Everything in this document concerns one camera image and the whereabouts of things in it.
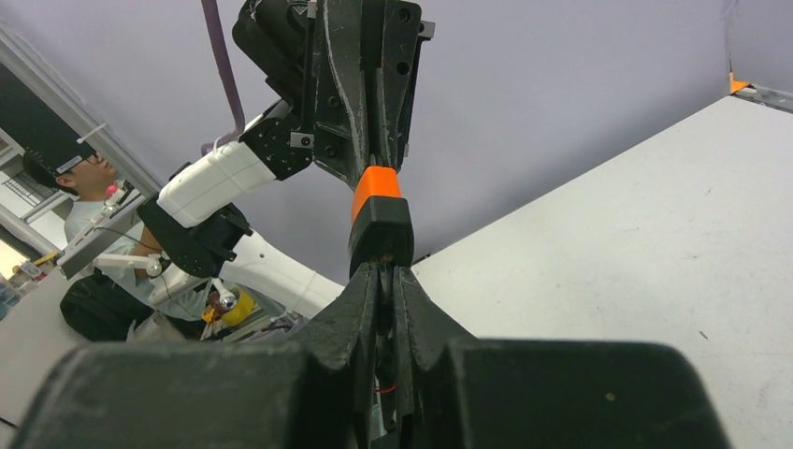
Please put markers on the aluminium rail frame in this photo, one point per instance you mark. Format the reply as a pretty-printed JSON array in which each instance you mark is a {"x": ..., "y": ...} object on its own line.
[{"x": 76, "y": 132}]

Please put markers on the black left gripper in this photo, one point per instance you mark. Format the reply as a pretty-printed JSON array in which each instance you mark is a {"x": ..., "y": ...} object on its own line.
[{"x": 354, "y": 78}]

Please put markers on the orange padlock with keys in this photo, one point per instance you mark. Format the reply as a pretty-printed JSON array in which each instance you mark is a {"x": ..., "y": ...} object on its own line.
[{"x": 382, "y": 229}]

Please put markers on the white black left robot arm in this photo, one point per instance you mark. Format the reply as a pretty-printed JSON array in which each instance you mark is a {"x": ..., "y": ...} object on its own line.
[{"x": 195, "y": 217}]

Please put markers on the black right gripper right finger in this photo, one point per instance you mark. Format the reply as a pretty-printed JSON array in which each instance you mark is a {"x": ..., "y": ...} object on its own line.
[{"x": 460, "y": 391}]

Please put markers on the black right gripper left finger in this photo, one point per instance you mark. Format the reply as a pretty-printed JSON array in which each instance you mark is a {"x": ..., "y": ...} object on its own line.
[{"x": 312, "y": 390}]

